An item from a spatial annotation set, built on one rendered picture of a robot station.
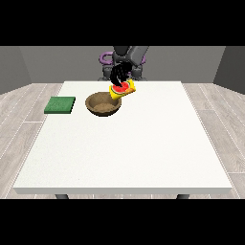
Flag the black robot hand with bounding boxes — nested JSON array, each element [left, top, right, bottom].
[[109, 62, 133, 89]]

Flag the yellow cup with melon print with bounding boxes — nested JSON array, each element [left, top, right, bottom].
[[108, 78, 137, 100]]

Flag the brown wooden bowl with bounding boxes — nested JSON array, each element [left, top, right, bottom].
[[84, 91, 123, 118]]

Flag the green square pad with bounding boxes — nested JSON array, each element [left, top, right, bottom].
[[43, 96, 77, 115]]

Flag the grey robot trunk purple rings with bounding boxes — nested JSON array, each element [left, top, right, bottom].
[[98, 46, 148, 82]]

